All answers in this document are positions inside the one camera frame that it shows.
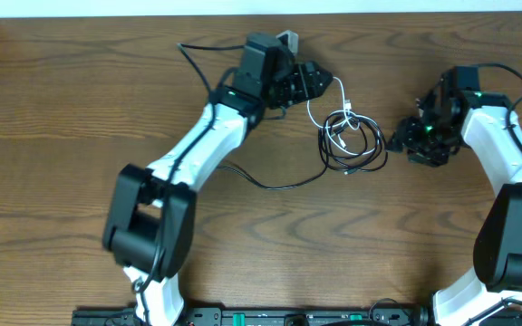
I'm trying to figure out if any white USB cable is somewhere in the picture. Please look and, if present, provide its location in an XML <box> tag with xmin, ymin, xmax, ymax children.
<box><xmin>305</xmin><ymin>75</ymin><xmax>378</xmax><ymax>158</ymax></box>

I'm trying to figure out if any black USB cable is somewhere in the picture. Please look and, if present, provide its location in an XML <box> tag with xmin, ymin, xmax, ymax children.
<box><xmin>217</xmin><ymin>110</ymin><xmax>389</xmax><ymax>191</ymax></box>

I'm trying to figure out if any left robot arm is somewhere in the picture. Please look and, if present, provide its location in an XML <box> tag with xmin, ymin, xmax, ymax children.
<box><xmin>101</xmin><ymin>45</ymin><xmax>334</xmax><ymax>325</ymax></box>

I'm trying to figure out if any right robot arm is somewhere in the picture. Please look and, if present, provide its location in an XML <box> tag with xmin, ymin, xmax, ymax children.
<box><xmin>387</xmin><ymin>64</ymin><xmax>522</xmax><ymax>325</ymax></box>

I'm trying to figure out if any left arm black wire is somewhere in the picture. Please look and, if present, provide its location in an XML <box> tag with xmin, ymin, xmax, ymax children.
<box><xmin>177</xmin><ymin>42</ymin><xmax>247</xmax><ymax>99</ymax></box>

